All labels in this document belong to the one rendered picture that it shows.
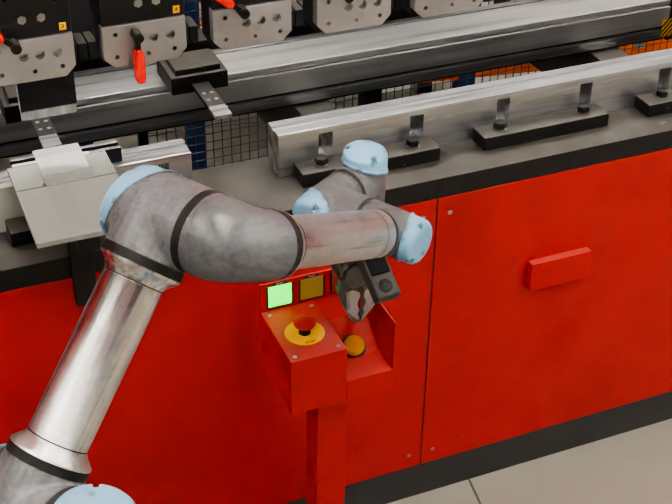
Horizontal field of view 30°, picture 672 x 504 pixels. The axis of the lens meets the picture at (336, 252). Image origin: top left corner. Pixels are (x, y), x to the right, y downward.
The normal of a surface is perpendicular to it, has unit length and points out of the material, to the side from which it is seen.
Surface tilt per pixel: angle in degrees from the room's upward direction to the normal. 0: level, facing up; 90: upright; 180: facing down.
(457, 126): 90
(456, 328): 90
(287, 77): 90
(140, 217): 48
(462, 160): 0
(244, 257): 79
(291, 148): 90
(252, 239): 58
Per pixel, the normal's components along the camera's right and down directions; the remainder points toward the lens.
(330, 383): 0.39, 0.52
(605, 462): 0.01, -0.83
